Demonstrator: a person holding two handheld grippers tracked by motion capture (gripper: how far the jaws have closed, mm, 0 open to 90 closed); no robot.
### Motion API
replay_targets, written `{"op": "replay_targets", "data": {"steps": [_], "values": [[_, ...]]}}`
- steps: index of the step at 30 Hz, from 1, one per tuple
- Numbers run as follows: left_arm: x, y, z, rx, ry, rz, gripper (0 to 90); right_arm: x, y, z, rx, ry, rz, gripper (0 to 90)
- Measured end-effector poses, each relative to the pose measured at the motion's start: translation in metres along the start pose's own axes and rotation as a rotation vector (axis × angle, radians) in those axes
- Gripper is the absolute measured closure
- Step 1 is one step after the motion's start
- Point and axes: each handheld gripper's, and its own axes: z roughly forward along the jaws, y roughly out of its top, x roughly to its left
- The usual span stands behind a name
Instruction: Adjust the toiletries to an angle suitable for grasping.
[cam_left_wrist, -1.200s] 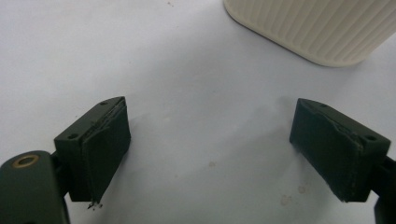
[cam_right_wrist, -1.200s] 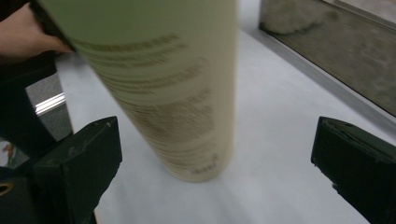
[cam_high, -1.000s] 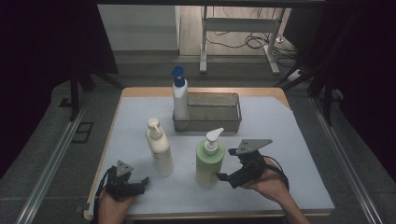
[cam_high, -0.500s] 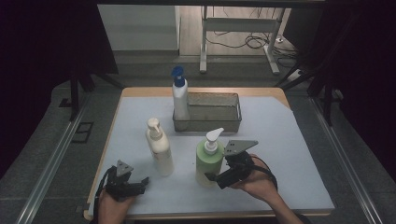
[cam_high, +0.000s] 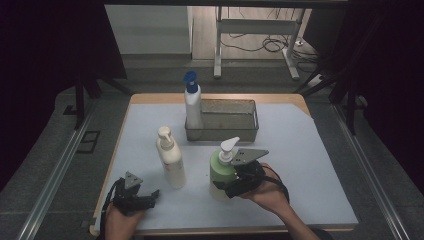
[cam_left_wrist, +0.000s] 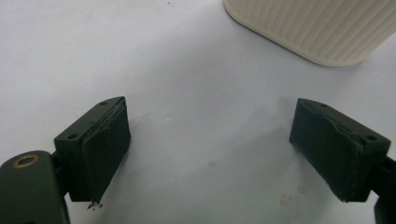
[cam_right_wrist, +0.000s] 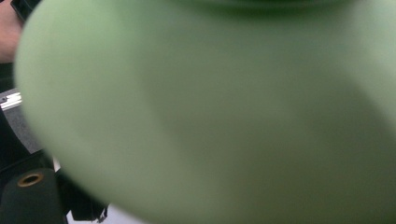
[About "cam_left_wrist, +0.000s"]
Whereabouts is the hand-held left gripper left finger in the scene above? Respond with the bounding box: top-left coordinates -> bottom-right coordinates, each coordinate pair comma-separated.
53,95 -> 132,210

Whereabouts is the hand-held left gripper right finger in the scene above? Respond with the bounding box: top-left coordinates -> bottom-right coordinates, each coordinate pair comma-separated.
289,97 -> 392,203

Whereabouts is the cream pump bottle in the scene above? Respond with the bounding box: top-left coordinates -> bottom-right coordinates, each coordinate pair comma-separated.
222,0 -> 396,68

